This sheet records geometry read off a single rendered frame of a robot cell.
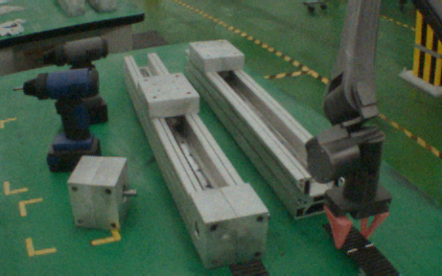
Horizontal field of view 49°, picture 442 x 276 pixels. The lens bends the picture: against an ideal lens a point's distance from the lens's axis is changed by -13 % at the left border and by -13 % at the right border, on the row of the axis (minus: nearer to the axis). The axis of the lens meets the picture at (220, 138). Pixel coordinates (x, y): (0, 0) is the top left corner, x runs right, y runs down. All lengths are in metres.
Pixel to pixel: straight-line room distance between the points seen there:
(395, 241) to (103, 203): 0.52
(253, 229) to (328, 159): 0.18
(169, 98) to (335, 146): 0.51
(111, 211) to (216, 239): 0.21
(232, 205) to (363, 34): 0.35
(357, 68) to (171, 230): 0.42
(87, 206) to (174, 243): 0.16
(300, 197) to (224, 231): 0.19
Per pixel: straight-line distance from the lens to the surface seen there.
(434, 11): 1.10
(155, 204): 1.02
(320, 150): 0.74
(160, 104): 1.15
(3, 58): 2.61
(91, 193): 0.92
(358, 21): 0.89
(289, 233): 0.94
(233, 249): 0.85
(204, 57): 1.42
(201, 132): 1.09
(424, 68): 4.23
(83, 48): 1.31
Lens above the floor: 1.33
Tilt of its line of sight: 26 degrees down
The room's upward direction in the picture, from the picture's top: straight up
